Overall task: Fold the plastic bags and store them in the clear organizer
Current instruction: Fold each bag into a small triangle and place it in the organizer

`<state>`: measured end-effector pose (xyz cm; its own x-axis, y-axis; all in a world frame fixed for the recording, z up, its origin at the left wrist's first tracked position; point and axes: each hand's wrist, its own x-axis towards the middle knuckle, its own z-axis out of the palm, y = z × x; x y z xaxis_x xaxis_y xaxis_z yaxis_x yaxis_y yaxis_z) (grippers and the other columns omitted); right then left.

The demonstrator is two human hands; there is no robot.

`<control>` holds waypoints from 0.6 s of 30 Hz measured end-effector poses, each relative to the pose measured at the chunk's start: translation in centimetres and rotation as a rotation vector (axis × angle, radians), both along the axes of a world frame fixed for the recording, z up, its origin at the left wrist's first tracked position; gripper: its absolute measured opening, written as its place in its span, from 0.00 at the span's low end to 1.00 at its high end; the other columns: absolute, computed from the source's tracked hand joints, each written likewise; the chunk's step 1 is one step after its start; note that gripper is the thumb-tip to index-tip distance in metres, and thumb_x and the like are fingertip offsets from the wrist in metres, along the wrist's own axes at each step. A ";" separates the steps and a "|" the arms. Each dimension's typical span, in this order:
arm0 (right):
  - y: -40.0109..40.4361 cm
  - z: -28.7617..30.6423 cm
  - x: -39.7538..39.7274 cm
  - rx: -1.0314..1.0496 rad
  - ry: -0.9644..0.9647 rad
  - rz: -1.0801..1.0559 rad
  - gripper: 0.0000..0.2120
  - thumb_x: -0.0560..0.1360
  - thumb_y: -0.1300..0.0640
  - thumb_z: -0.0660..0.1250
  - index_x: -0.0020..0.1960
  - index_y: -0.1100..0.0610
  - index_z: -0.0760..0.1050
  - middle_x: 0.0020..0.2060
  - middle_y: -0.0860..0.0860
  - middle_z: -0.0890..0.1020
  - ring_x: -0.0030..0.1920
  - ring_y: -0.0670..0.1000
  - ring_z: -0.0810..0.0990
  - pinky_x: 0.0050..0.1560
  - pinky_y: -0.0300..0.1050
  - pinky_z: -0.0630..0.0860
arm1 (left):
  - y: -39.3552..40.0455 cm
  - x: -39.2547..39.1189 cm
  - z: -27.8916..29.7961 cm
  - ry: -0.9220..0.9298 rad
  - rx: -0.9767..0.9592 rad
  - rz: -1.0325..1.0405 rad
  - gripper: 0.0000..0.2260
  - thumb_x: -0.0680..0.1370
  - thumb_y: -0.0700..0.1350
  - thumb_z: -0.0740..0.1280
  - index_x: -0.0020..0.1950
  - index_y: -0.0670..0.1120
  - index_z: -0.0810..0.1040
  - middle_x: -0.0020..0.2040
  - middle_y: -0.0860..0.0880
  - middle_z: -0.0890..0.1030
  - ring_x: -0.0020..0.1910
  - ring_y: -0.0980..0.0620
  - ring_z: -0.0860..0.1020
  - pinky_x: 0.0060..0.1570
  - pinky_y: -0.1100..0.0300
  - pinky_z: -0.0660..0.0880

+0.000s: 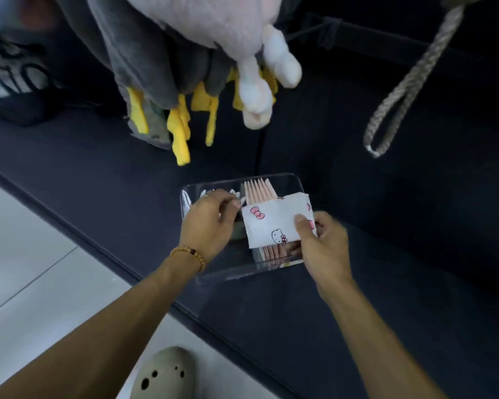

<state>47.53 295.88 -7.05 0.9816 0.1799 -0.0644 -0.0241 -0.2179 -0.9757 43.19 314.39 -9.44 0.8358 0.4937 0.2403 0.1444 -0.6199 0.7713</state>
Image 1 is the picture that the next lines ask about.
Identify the stack of polka dot bags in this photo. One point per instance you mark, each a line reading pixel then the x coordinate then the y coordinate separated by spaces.
pixel 272 191

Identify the person's left hand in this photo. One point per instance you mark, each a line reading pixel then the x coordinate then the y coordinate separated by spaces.
pixel 203 232

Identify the grey plush toy yellow feet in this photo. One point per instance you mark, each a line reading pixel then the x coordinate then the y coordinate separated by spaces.
pixel 141 58

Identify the person's right forearm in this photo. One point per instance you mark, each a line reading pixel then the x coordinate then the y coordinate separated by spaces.
pixel 378 349

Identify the clear plastic organizer box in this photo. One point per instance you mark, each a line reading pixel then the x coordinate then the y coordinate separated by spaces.
pixel 291 184

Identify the person's right hand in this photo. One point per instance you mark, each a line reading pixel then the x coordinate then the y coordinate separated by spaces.
pixel 328 253

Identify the pink plush toy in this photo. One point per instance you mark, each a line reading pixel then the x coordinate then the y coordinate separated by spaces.
pixel 199 16

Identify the pink bags row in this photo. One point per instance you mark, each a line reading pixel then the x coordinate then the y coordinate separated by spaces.
pixel 291 249

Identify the cream left clog shoe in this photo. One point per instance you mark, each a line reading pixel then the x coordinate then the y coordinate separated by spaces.
pixel 162 369

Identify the person's left forearm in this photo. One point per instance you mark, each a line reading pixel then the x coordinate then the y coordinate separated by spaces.
pixel 87 349

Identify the zebra striped bag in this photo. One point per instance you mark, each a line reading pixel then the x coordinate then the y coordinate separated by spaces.
pixel 8 78

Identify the dark blue sofa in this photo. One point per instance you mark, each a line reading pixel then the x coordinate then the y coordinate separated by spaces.
pixel 66 162

